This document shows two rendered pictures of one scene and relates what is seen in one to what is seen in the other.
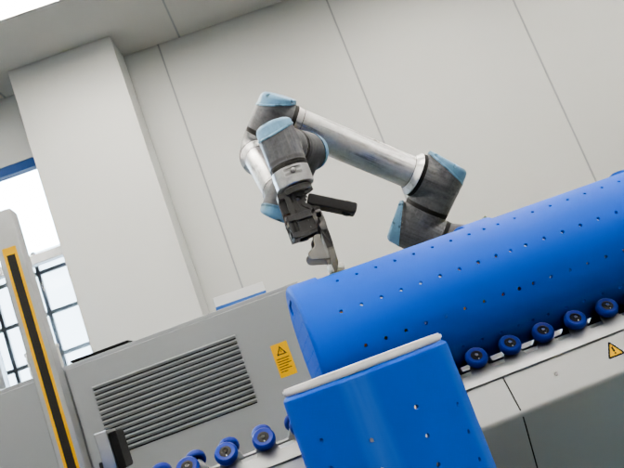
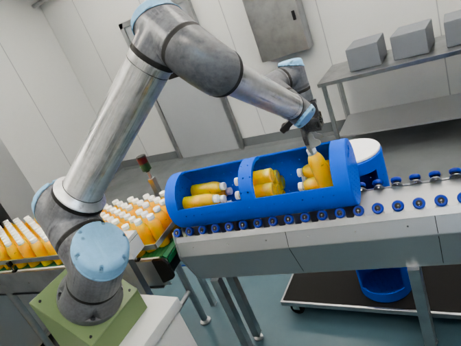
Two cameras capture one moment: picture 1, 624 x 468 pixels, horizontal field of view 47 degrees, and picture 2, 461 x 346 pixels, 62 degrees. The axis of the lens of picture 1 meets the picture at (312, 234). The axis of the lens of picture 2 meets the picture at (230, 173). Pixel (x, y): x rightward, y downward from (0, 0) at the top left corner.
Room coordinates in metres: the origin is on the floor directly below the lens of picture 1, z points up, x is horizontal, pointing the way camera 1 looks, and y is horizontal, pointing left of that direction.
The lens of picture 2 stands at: (2.94, 0.58, 1.85)
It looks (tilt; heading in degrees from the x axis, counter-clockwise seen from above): 22 degrees down; 217
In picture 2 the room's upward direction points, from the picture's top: 22 degrees counter-clockwise
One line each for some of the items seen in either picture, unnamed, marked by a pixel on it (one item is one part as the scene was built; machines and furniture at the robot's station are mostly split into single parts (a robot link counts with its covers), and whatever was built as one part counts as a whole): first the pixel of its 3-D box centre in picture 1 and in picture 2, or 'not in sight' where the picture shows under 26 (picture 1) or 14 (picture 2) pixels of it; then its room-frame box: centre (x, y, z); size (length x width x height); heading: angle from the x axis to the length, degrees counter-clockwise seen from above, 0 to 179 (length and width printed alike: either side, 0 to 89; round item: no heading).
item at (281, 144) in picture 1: (281, 147); (293, 75); (1.60, 0.00, 1.56); 0.10 x 0.09 x 0.12; 154
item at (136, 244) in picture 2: not in sight; (119, 246); (1.99, -0.95, 1.05); 0.20 x 0.10 x 0.10; 99
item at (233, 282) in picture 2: not in sight; (242, 301); (1.59, -0.74, 0.31); 0.06 x 0.06 x 0.63; 9
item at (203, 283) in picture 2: not in sight; (184, 246); (1.37, -1.23, 0.55); 0.04 x 0.04 x 1.10; 9
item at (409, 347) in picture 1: (362, 364); (350, 151); (1.20, 0.00, 1.03); 0.28 x 0.28 x 0.01
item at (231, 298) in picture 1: (240, 299); not in sight; (3.32, 0.42, 1.48); 0.24 x 0.12 x 0.08; 100
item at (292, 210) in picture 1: (302, 214); (308, 116); (1.60, 0.00, 1.39); 0.09 x 0.08 x 0.12; 99
